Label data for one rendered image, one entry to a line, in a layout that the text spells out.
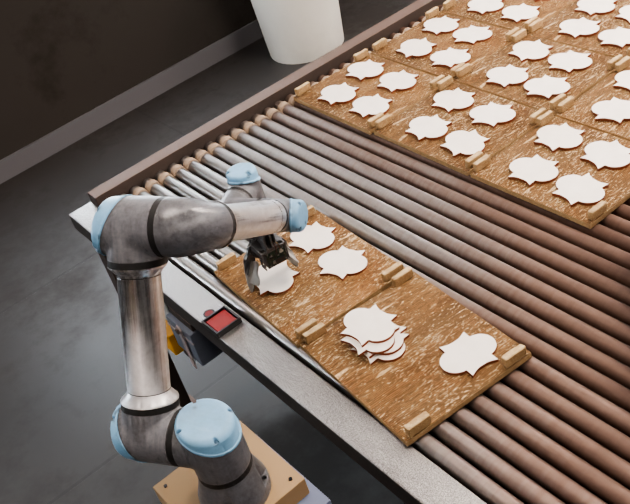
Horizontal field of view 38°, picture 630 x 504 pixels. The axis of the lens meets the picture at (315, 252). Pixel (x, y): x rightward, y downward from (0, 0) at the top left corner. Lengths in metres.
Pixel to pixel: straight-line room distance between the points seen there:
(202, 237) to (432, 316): 0.68
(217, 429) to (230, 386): 1.74
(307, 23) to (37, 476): 3.07
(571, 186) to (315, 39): 3.23
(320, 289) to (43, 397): 1.80
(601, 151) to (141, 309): 1.38
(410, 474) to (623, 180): 1.03
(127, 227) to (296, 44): 3.87
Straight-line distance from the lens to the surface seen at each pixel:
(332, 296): 2.25
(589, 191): 2.44
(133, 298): 1.75
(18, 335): 4.20
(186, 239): 1.66
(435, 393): 1.97
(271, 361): 2.17
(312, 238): 2.44
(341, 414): 2.00
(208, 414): 1.78
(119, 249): 1.72
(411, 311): 2.16
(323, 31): 5.49
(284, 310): 2.26
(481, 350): 2.03
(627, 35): 3.15
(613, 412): 1.93
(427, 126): 2.80
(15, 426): 3.78
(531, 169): 2.54
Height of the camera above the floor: 2.39
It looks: 37 degrees down
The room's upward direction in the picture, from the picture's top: 16 degrees counter-clockwise
